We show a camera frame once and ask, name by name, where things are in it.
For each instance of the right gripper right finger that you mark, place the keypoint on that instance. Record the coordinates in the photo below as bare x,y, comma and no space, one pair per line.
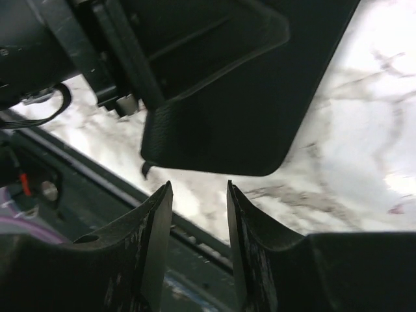
278,269

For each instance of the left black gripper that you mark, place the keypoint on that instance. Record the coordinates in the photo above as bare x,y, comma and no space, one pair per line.
43,43

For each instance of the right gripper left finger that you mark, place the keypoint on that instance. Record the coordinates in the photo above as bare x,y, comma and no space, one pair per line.
119,267

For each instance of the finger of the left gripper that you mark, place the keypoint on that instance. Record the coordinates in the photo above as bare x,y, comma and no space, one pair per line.
188,45

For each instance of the black zip tool case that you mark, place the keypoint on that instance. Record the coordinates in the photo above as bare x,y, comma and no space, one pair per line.
245,122

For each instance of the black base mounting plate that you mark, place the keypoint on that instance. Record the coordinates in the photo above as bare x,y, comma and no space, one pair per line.
198,269

